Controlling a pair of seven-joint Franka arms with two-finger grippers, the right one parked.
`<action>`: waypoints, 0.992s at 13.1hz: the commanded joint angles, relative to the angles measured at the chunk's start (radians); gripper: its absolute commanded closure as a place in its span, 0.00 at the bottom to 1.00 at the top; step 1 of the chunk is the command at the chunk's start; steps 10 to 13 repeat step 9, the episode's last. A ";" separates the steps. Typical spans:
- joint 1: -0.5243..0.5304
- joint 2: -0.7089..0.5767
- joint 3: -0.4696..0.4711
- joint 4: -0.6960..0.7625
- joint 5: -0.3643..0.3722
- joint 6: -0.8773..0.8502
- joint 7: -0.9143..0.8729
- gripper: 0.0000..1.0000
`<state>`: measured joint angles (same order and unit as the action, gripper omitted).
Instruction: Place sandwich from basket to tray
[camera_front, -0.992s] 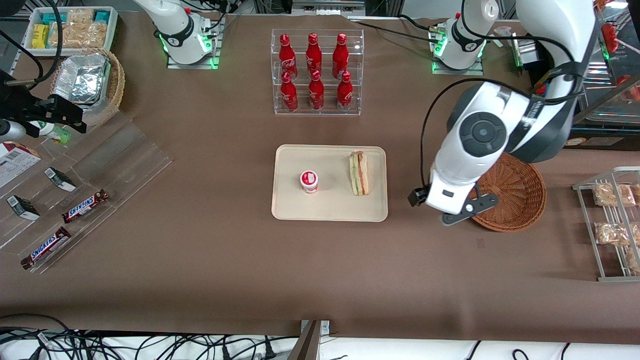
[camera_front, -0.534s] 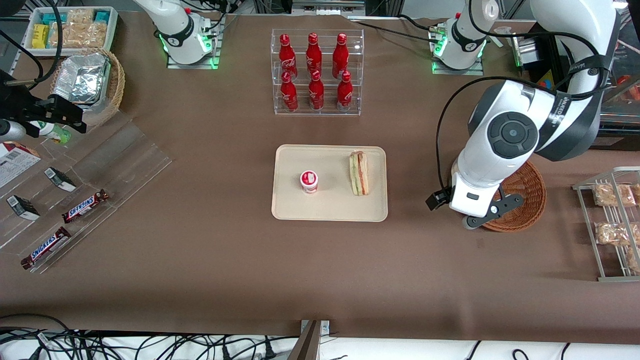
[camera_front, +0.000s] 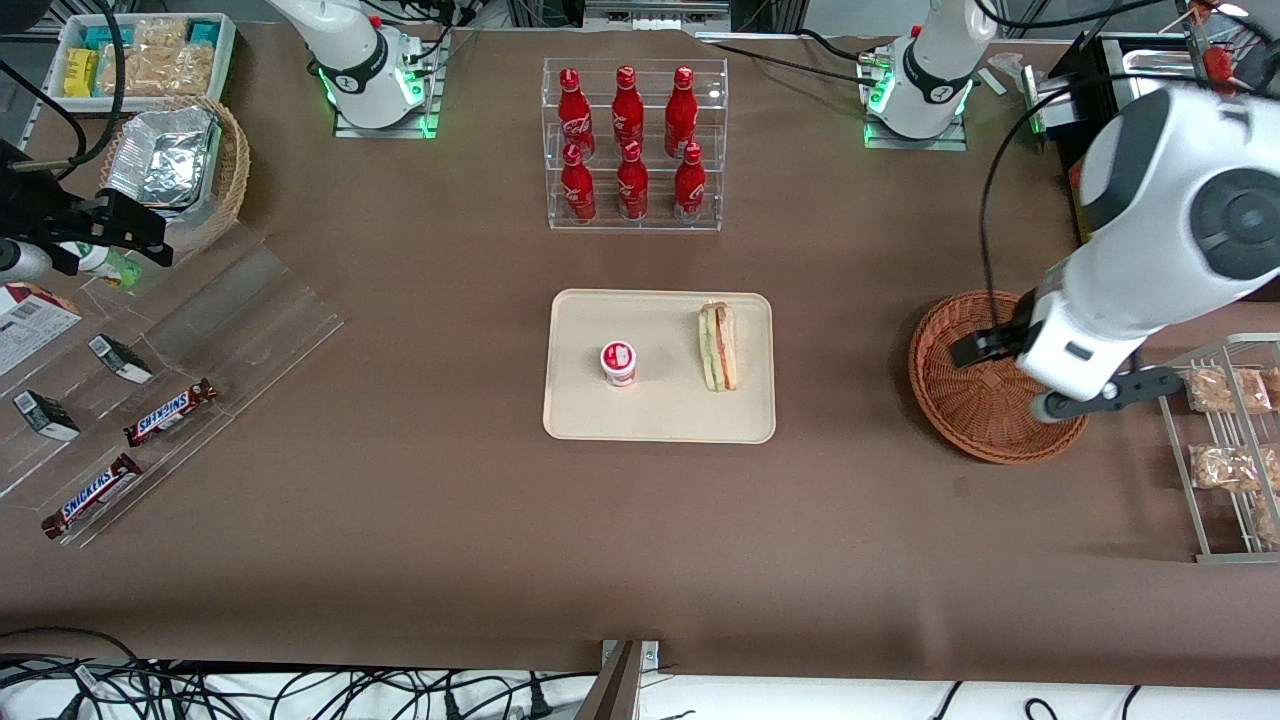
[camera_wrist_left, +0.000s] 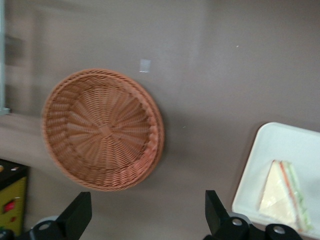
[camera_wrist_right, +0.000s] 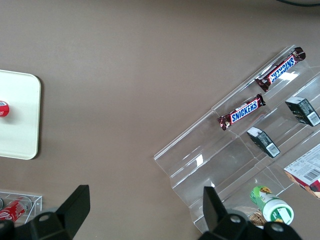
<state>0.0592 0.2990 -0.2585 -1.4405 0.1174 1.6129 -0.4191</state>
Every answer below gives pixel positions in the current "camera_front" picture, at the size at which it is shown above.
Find clear acrylic stepped display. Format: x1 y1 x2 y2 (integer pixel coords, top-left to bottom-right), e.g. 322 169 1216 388
0 222 346 549

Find red cola bottle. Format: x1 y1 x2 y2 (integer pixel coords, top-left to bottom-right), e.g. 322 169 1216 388
557 68 596 161
673 142 707 224
664 67 699 157
611 66 646 151
616 140 650 222
560 143 598 225

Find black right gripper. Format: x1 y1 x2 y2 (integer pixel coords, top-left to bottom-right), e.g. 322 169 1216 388
0 140 175 277

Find clear acrylic bottle rack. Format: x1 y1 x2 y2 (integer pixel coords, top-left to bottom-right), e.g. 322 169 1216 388
542 57 729 233

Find yellow snack packet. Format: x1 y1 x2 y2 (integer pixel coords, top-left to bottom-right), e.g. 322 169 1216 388
63 48 101 99

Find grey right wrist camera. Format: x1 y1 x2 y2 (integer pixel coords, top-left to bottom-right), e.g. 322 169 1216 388
0 239 53 284

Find triangle sandwich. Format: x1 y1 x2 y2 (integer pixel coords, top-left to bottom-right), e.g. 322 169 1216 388
698 302 739 393

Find tangled black floor cables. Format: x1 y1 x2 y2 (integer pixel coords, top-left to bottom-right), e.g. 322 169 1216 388
0 628 601 720

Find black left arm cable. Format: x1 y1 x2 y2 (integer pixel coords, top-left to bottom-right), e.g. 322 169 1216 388
979 70 1131 336

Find brown snickers bar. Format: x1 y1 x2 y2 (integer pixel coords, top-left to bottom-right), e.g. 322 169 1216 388
41 453 144 540
123 378 218 447

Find black table cable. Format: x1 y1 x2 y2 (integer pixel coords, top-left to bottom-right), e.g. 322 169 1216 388
700 28 893 83

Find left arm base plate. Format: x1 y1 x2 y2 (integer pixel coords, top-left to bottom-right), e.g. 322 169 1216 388
863 115 969 153

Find green white small bottle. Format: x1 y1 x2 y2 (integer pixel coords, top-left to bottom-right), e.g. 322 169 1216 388
60 240 143 289

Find silver wire rack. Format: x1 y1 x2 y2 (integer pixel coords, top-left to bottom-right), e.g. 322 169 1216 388
1158 333 1280 564

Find barcode printed carton box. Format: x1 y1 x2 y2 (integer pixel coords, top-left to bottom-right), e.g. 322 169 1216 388
0 283 83 378

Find dark metal post bracket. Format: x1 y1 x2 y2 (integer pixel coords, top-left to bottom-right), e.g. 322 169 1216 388
580 640 661 720

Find black food warmer machine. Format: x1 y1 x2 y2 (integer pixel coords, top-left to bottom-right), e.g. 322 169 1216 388
1045 30 1280 246

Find white plastic bin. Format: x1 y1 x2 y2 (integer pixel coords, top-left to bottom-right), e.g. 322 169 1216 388
45 13 238 113

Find red sausage on stick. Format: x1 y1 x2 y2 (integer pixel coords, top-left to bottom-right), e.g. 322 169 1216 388
1203 45 1253 96

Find beige plastic tray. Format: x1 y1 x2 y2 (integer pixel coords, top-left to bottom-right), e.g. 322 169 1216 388
543 289 777 444

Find round brown wicker basket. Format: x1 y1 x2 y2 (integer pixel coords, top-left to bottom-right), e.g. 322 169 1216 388
908 290 1094 465

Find steel warmer pan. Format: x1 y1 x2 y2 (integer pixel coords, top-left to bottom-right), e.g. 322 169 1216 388
1122 45 1206 91

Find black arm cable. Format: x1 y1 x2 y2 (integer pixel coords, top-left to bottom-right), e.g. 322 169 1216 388
0 0 127 181
979 70 1131 336

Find small black white box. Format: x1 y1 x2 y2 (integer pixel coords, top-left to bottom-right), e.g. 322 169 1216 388
12 390 81 442
88 334 154 385

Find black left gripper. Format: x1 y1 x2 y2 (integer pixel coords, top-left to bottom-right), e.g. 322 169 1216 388
949 318 1033 370

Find light wicker basket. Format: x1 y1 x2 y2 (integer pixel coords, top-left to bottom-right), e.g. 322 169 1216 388
100 96 251 256

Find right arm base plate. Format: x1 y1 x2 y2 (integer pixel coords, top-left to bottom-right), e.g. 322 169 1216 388
333 30 451 139

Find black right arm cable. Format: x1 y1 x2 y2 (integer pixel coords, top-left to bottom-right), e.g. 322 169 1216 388
0 0 127 181

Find clear cracker pack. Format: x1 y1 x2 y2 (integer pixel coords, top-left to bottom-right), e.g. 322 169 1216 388
152 42 216 97
133 17 191 51
98 45 161 98

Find silver foil tray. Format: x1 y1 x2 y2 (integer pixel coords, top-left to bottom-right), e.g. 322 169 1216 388
105 105 223 211

